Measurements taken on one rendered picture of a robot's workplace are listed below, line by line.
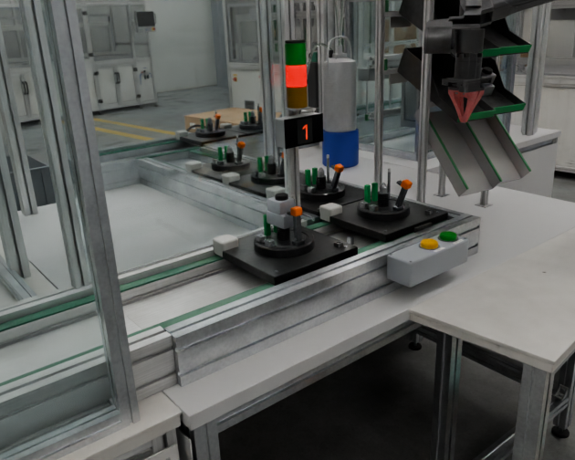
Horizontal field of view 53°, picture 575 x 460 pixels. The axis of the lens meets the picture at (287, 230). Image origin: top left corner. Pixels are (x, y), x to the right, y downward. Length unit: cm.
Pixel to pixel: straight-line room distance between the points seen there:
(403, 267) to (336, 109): 125
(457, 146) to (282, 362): 91
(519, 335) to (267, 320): 50
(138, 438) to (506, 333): 72
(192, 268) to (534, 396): 75
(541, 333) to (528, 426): 19
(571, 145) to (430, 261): 443
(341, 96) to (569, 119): 351
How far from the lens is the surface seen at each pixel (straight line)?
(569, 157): 571
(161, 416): 102
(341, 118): 243
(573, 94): 563
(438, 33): 137
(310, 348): 115
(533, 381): 125
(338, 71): 240
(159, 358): 104
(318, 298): 120
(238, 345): 111
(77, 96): 82
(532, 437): 131
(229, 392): 105
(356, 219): 150
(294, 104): 141
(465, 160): 174
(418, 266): 129
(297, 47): 140
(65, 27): 82
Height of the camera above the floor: 147
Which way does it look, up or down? 20 degrees down
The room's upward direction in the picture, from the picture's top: 2 degrees counter-clockwise
